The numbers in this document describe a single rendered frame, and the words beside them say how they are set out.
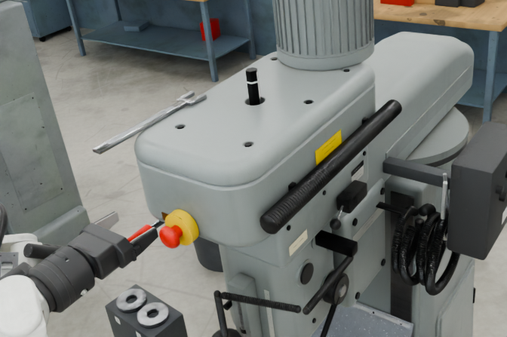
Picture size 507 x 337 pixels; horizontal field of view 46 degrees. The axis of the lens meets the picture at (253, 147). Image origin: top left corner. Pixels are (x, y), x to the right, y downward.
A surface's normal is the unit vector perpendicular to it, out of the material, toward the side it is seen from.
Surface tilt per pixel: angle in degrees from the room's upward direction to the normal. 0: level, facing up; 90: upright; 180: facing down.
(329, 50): 90
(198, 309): 0
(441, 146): 0
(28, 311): 19
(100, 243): 0
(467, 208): 90
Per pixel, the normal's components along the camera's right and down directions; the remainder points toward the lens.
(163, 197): -0.59, 0.45
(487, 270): -0.11, -0.87
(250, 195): 0.43, 0.40
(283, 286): 0.05, 0.48
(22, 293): 0.15, -0.76
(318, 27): -0.19, 0.50
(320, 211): 0.80, 0.21
